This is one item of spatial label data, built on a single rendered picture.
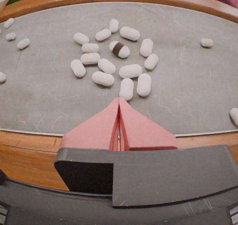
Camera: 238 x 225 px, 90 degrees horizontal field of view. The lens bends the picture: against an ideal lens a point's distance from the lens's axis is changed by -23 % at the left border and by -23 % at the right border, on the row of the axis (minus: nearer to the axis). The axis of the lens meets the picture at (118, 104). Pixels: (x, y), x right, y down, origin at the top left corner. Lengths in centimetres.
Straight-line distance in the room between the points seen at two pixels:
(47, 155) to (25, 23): 33
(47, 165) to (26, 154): 4
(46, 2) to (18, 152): 34
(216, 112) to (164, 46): 16
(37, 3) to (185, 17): 37
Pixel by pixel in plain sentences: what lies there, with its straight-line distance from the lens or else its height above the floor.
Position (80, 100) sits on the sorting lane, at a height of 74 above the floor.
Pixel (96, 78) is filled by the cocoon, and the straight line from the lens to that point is 24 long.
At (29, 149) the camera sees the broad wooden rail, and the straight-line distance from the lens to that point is 26.
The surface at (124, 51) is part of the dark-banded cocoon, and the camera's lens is 26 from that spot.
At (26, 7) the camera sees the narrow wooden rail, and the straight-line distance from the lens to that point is 44.
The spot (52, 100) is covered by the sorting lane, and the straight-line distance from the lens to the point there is 27.
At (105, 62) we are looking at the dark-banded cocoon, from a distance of 25.
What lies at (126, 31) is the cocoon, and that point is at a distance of 29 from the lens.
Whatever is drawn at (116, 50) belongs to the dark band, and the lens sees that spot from 26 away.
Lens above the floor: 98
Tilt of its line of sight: 76 degrees down
